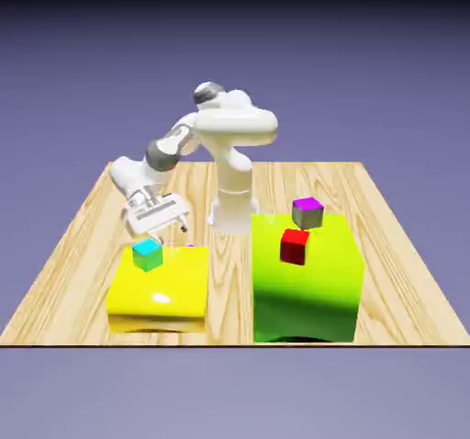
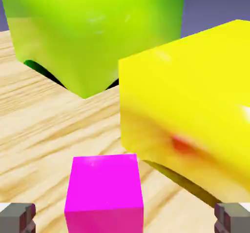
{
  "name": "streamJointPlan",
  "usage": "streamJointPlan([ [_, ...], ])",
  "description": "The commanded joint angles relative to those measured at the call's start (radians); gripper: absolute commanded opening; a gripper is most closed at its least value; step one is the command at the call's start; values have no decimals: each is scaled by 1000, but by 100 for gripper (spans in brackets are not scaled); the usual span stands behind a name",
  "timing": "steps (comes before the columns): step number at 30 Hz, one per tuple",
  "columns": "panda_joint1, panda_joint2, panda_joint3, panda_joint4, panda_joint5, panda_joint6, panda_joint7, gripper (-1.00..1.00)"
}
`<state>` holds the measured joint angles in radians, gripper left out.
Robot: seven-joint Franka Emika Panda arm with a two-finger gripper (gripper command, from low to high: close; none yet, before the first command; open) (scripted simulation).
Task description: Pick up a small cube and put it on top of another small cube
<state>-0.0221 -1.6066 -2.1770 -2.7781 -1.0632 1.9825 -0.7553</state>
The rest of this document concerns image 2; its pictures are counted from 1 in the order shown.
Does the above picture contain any small magenta cube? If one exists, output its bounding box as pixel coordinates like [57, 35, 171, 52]
[64, 154, 145, 233]

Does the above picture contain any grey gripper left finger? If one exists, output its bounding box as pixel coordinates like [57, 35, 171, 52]
[0, 202, 37, 233]

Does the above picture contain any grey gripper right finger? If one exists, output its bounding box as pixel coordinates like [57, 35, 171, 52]
[214, 202, 250, 233]

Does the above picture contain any large yellow box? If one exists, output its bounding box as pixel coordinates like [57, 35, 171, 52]
[118, 19, 250, 202]

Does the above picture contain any large lime green box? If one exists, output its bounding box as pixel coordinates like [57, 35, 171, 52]
[0, 0, 186, 99]

